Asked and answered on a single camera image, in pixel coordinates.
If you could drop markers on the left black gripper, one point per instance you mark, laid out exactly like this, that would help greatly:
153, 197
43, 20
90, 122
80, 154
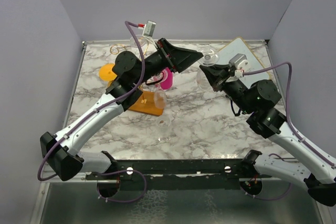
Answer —
179, 59

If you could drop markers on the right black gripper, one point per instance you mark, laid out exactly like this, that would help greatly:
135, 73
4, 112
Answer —
216, 74

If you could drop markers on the pink plastic wine glass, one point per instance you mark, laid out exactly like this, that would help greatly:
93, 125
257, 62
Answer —
165, 79

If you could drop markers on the clear flute glass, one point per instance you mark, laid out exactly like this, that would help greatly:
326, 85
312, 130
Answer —
160, 97

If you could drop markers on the yellow plastic wine glass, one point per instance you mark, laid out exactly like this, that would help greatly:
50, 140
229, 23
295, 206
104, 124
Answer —
106, 73

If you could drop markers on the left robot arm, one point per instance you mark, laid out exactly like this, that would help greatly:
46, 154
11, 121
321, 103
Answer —
62, 150

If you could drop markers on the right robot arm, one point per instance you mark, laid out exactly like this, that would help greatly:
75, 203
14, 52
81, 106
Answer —
315, 170

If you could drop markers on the white board gold rim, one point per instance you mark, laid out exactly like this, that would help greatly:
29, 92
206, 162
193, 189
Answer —
239, 46

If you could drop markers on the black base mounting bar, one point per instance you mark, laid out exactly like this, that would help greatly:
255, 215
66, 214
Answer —
178, 174

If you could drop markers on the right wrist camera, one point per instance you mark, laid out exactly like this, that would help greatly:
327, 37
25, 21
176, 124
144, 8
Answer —
238, 65

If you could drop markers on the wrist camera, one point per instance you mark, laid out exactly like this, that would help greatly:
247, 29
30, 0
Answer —
238, 65
147, 31

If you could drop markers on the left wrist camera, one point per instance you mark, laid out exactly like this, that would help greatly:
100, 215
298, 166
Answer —
147, 31

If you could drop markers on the gold wire glass rack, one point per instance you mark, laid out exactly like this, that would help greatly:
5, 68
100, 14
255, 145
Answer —
145, 104

